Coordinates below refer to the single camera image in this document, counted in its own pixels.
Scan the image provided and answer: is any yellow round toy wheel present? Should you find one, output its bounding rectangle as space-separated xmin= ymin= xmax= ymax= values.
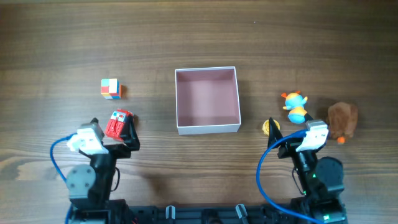
xmin=262 ymin=119 xmax=280 ymax=136

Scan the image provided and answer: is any red toy car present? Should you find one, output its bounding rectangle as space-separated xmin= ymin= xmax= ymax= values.
xmin=105 ymin=109 xmax=133 ymax=141

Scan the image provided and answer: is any multicolour puzzle cube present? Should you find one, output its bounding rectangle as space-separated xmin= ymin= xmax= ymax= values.
xmin=101 ymin=78 xmax=121 ymax=100

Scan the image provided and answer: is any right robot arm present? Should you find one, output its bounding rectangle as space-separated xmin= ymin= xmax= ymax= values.
xmin=264 ymin=114 xmax=348 ymax=223

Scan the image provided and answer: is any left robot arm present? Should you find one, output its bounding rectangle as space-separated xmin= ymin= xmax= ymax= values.
xmin=66 ymin=115 xmax=140 ymax=223

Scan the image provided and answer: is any orange blue duck toy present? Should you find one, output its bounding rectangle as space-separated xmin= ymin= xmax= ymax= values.
xmin=281 ymin=90 xmax=308 ymax=124

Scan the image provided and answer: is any brown plush toy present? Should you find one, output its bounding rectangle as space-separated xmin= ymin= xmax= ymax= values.
xmin=326 ymin=101 xmax=359 ymax=144

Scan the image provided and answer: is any pink white open box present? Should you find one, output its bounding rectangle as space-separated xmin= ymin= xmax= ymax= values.
xmin=175 ymin=67 xmax=241 ymax=135

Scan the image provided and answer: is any right blue cable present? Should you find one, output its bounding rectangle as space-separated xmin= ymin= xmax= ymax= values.
xmin=255 ymin=129 xmax=326 ymax=224

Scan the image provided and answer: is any blue cable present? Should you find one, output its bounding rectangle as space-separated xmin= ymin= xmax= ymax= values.
xmin=255 ymin=129 xmax=326 ymax=224
xmin=49 ymin=134 xmax=78 ymax=184

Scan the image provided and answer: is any left blue cable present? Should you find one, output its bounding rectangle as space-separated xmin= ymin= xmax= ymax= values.
xmin=49 ymin=134 xmax=78 ymax=184

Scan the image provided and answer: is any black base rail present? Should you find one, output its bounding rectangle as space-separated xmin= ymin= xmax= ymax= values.
xmin=70 ymin=203 xmax=346 ymax=224

